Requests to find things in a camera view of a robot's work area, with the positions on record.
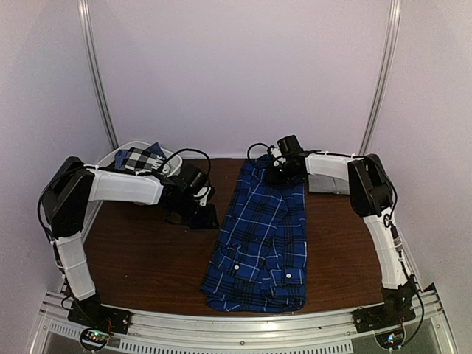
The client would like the black white checked shirt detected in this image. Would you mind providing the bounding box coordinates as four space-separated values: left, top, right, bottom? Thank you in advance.
113 147 167 172

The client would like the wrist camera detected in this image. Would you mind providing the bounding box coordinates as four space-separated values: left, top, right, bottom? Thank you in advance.
178 164 216 207
267 135 303 167

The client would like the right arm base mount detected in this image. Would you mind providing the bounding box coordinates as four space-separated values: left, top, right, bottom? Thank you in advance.
352 283 417 350

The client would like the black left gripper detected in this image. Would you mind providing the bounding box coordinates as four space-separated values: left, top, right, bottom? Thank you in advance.
170 195 219 230

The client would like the right aluminium corner post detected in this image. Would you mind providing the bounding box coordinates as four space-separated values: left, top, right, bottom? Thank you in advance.
358 0 402 155

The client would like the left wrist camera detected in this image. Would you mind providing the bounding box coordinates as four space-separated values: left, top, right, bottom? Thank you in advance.
178 164 216 207

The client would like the folded grey shirt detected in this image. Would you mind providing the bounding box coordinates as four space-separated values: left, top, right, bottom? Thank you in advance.
308 175 350 195

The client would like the aluminium front rail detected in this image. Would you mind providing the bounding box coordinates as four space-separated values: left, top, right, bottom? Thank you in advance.
36 293 454 354

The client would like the white plastic laundry basket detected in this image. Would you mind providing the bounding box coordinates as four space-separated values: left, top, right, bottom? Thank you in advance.
97 141 183 176

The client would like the aluminium corner post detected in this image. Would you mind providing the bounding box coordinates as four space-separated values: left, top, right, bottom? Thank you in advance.
358 0 402 155
77 0 119 150

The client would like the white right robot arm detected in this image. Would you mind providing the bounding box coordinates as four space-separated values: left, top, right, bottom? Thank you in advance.
268 147 417 326

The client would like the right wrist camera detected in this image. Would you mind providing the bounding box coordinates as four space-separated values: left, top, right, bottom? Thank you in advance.
267 135 303 167

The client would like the blue plaid long sleeve shirt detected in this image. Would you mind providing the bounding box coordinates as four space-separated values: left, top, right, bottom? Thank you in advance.
201 155 308 313

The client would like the left aluminium corner post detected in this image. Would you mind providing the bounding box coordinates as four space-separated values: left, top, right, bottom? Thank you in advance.
77 0 119 150

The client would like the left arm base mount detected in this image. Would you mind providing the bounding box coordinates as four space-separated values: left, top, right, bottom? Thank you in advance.
67 294 132 353

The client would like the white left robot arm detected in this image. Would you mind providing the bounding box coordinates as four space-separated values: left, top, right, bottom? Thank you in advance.
37 156 219 327

